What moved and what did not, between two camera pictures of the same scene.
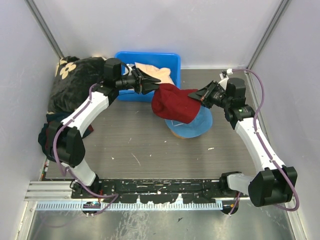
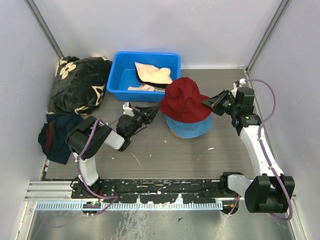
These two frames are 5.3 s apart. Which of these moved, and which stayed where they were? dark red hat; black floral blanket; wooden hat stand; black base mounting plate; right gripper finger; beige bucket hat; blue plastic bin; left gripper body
Moved: left gripper body; dark red hat; right gripper finger
Stayed: black base mounting plate; blue plastic bin; beige bucket hat; wooden hat stand; black floral blanket
